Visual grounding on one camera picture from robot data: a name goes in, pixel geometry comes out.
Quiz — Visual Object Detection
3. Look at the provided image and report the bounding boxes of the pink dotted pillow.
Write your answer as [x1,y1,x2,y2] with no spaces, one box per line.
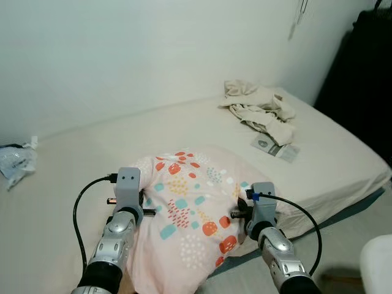
[126,146,270,294]

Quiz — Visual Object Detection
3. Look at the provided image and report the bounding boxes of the white plastic chair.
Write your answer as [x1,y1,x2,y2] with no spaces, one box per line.
[360,235,392,294]

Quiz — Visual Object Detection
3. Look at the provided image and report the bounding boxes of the grey white paper package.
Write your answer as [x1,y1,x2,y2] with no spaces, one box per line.
[251,134,301,164]

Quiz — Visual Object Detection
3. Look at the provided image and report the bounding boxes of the beige bed mattress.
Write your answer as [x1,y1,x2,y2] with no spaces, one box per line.
[0,86,392,294]

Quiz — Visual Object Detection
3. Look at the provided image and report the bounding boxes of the beige crumpled clothes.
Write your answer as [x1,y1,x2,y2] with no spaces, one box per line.
[219,80,296,146]

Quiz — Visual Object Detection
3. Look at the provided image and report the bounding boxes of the clear plastic bag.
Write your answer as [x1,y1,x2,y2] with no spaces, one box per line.
[0,136,39,191]

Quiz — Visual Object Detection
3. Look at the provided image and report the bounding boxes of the black cabinet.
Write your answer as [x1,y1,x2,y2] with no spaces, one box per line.
[314,3,392,164]

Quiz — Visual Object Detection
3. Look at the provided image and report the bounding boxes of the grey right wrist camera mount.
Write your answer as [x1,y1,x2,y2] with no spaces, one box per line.
[250,182,277,231]

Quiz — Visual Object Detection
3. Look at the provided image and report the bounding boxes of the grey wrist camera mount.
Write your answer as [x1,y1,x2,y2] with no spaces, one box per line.
[250,182,277,231]
[115,167,141,212]

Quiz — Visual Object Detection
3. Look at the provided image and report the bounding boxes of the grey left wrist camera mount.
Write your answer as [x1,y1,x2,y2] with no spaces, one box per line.
[115,167,141,212]

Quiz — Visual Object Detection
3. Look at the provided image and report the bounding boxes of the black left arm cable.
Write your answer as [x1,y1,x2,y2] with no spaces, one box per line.
[73,174,121,274]

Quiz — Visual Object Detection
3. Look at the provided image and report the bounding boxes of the grey hanging cord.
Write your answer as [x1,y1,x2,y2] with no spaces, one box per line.
[288,0,311,41]

